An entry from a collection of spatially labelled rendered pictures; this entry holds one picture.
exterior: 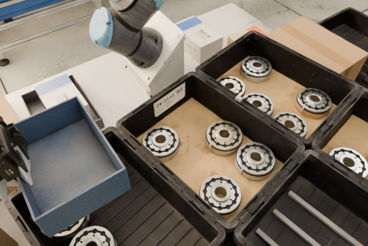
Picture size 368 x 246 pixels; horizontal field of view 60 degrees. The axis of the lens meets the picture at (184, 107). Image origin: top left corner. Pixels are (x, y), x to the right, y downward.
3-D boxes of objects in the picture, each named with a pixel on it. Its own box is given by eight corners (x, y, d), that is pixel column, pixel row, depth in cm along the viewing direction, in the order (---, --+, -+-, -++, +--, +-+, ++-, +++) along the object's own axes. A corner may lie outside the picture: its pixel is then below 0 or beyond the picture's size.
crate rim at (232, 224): (114, 129, 85) (112, 123, 83) (192, 75, 99) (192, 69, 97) (228, 236, 66) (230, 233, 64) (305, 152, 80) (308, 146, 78)
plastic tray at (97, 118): (24, 104, 119) (19, 95, 115) (75, 83, 126) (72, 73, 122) (49, 154, 104) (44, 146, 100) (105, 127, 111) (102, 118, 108)
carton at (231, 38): (243, 65, 133) (246, 51, 127) (226, 50, 140) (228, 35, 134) (272, 52, 138) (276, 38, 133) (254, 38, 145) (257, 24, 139)
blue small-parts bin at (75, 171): (12, 152, 61) (-4, 130, 56) (85, 118, 67) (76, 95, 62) (49, 238, 51) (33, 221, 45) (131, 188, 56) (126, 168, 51)
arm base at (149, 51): (126, 56, 122) (106, 47, 114) (146, 22, 119) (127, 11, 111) (147, 76, 114) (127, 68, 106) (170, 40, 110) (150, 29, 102)
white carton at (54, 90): (41, 102, 119) (32, 85, 112) (71, 89, 124) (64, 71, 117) (61, 137, 108) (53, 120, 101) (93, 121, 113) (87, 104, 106)
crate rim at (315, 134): (192, 75, 99) (192, 69, 97) (251, 34, 113) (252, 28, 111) (305, 151, 80) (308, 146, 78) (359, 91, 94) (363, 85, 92)
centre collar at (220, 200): (206, 191, 78) (206, 190, 77) (220, 180, 80) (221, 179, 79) (219, 206, 75) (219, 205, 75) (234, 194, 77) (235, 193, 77)
